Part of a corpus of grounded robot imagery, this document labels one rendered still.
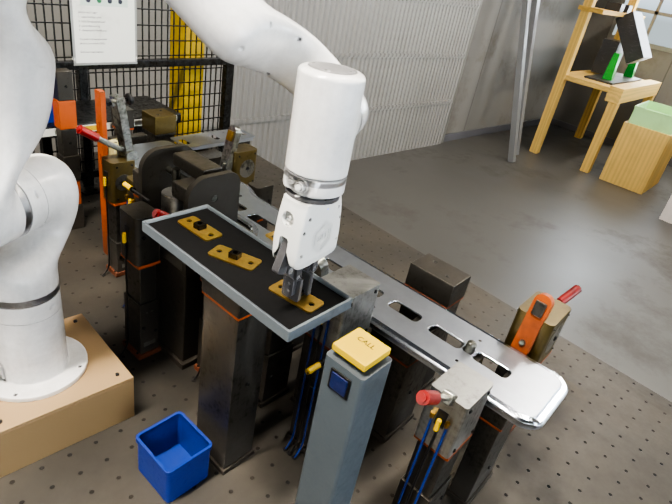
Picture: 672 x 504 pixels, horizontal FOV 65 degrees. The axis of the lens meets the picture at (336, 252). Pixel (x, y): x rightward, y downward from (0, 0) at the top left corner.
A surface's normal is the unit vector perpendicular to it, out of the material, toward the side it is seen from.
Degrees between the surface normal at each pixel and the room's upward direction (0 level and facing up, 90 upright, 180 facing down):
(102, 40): 90
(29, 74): 103
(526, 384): 0
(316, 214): 86
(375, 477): 0
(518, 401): 0
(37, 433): 90
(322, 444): 90
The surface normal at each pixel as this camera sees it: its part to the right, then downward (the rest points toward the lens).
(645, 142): -0.67, 0.26
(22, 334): 0.30, 0.50
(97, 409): 0.69, 0.46
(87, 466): 0.17, -0.85
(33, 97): 0.74, 0.57
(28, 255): 0.26, -0.45
